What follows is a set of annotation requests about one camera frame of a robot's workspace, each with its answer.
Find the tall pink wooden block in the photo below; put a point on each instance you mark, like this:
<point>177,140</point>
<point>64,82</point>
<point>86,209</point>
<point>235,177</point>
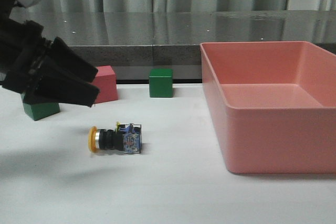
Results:
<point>106,81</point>

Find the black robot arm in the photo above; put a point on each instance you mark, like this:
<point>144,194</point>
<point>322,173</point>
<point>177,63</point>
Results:
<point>4,1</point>

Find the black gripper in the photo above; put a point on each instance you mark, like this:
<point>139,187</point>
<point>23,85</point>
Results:
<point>63,76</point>

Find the left green wooden cube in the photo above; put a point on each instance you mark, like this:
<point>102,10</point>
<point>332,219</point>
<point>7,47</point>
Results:
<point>40,111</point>

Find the grey stone ledge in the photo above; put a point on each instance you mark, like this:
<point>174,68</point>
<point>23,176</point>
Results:
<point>134,43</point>

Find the yellow push button switch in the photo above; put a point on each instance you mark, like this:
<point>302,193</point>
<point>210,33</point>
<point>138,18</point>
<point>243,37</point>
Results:
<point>125,137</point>

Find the right green wooden cube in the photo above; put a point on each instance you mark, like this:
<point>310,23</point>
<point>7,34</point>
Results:
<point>161,83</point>

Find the pink plastic bin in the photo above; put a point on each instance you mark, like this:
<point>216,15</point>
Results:
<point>272,105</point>

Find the green wooden cube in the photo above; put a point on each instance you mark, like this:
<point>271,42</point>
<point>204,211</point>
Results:
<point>161,83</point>
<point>40,111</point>

